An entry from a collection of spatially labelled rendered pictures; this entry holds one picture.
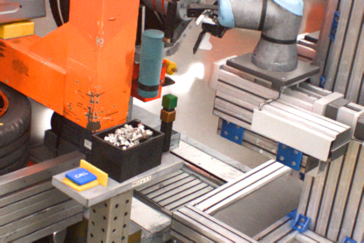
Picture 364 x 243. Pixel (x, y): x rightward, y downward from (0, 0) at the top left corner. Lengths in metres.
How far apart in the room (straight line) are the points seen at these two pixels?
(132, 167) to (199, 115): 1.69
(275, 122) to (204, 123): 1.68
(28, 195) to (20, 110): 0.32
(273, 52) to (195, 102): 1.86
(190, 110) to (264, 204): 1.34
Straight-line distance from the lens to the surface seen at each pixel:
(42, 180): 2.43
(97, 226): 2.38
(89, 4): 2.27
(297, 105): 2.24
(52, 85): 2.49
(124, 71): 2.37
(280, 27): 2.24
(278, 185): 2.89
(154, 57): 2.73
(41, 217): 2.51
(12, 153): 2.48
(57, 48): 2.47
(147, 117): 3.25
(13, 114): 2.52
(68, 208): 2.58
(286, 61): 2.27
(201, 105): 4.04
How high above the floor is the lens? 1.56
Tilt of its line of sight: 23 degrees down
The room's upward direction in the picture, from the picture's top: 7 degrees clockwise
